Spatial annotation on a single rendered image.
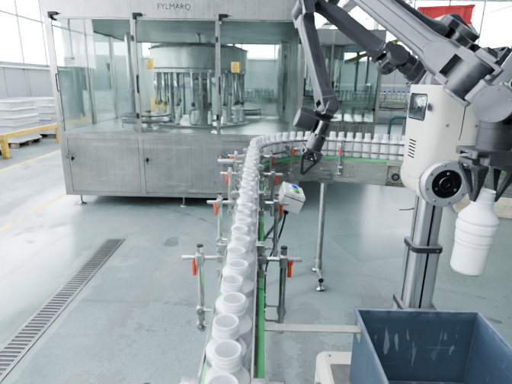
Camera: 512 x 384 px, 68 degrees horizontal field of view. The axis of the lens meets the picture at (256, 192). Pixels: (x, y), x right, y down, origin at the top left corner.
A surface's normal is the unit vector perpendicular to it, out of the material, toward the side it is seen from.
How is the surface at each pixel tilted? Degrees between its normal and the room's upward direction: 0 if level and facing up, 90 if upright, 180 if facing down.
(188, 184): 93
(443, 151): 101
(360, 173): 90
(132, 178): 90
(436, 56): 86
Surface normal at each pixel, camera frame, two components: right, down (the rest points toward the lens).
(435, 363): -0.01, 0.28
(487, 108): -0.62, 0.21
